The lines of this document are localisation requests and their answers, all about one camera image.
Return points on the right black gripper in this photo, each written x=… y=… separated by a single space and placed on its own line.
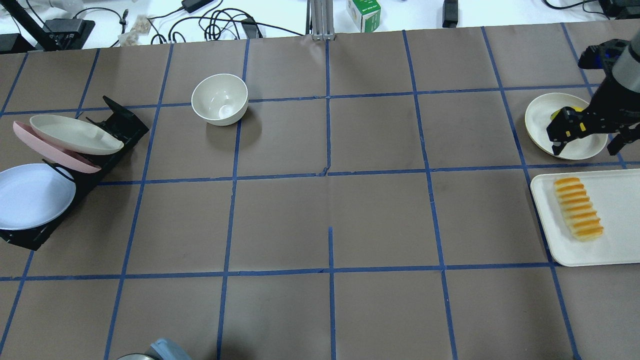
x=604 y=102

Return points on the blue plate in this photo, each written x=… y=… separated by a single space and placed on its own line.
x=34 y=194

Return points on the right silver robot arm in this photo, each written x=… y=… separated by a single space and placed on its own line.
x=627 y=70

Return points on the cream round plate with lemon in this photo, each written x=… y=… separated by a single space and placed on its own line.
x=538 y=116

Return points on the black plate rack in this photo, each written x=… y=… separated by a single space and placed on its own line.
x=122 y=124

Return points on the cream plate in rack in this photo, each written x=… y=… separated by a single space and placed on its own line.
x=75 y=135

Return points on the pink plate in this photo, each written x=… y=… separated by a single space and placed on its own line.
x=62 y=156

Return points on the yellow lemon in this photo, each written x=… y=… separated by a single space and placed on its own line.
x=565 y=113

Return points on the white rectangular tray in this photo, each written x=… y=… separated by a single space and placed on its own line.
x=616 y=197

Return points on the black power adapter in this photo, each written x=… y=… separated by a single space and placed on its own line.
x=450 y=13

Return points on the green white carton box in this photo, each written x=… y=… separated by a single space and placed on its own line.
x=366 y=14

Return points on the cream bowl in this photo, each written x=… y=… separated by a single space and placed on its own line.
x=220 y=99

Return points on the aluminium frame post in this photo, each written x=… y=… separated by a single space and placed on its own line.
x=320 y=20

